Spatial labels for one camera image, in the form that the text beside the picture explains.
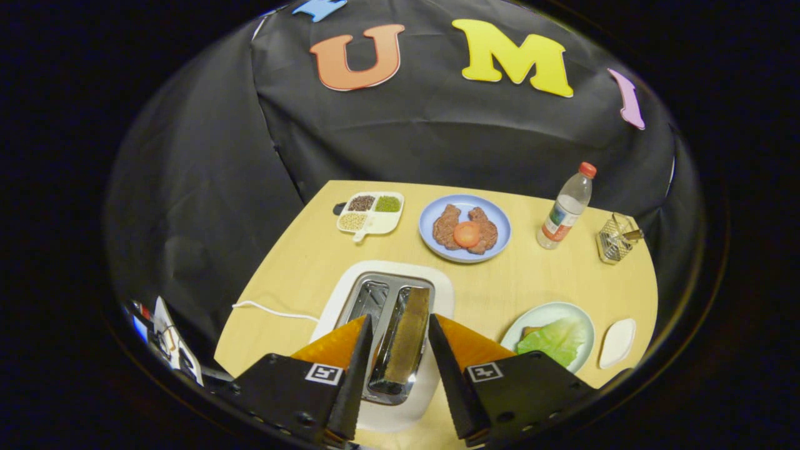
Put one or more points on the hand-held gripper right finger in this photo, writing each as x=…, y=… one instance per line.
x=453, y=381

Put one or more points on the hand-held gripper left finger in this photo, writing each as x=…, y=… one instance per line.
x=356, y=381

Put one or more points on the brown toast slice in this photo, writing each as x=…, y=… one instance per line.
x=409, y=337

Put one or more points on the green lettuce leaf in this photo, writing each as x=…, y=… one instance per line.
x=553, y=340

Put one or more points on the pale green plate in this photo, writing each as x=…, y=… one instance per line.
x=544, y=310

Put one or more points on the white toaster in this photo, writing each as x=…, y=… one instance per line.
x=400, y=267

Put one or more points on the red tomato slice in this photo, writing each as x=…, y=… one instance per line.
x=467, y=234

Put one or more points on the brown meat patty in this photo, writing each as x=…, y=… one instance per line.
x=445, y=228
x=489, y=231

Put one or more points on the white divided seasoning tray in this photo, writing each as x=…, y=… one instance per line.
x=384, y=222

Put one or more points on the small white square plate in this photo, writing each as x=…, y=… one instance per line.
x=617, y=344

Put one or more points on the black table grommet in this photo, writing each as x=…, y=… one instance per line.
x=339, y=209

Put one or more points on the blue plate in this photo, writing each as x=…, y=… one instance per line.
x=462, y=201

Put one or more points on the white printed board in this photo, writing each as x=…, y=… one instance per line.
x=178, y=350

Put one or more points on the clear plastic water bottle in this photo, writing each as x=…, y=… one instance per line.
x=562, y=215

